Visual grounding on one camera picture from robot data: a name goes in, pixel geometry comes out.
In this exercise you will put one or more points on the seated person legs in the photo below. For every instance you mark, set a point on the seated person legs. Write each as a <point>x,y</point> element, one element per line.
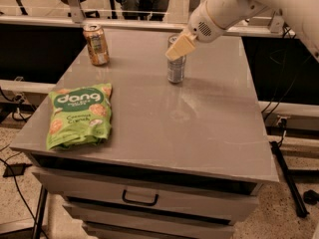
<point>133,9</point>

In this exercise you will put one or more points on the grey drawer cabinet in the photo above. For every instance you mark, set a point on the grey drawer cabinet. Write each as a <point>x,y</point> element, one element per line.
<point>200,145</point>

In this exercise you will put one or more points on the green dang chips bag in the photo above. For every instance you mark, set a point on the green dang chips bag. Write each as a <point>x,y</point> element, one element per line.
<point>81,115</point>

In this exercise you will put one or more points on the grey metal bracket right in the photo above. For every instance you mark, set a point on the grey metal bracket right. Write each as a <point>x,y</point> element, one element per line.
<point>269,19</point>

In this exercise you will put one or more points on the black power adapter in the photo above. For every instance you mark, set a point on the black power adapter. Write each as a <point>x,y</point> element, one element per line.
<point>15,170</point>

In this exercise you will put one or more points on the orange soda can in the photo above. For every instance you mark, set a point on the orange soda can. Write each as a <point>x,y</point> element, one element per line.
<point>97,44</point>

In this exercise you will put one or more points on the black drawer handle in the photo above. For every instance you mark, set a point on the black drawer handle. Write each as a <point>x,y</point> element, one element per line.
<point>140,198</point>

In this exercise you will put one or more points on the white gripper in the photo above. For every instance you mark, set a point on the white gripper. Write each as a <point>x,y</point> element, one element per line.
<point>201,24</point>

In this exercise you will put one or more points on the black stand leg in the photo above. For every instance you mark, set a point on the black stand leg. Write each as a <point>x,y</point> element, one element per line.
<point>301,210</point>

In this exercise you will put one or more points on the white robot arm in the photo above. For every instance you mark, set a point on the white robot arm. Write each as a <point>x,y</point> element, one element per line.
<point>302,16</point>

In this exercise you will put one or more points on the grey metal bracket left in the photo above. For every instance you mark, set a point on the grey metal bracket left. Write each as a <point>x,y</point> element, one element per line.
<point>77,14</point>

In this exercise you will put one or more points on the silver redbull can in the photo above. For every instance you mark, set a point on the silver redbull can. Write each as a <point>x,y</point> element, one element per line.
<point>175,69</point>

